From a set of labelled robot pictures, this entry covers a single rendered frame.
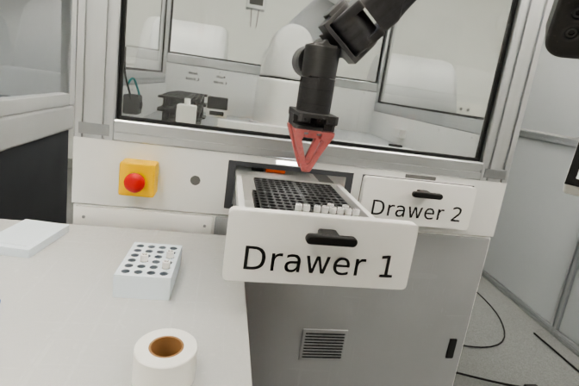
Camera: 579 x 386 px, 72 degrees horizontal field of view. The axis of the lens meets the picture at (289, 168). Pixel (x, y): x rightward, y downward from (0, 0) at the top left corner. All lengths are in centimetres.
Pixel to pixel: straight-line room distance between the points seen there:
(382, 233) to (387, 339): 58
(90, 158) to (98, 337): 44
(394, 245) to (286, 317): 49
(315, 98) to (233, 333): 37
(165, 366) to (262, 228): 21
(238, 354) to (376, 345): 65
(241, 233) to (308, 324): 54
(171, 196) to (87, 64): 32
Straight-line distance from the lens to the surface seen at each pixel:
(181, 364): 49
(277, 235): 58
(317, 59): 63
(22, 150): 161
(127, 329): 61
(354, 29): 65
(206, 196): 91
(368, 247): 62
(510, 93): 110
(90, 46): 92
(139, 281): 66
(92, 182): 95
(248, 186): 92
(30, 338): 62
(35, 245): 83
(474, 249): 115
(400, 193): 98
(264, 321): 106
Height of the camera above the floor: 111
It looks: 12 degrees down
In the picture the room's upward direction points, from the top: 8 degrees clockwise
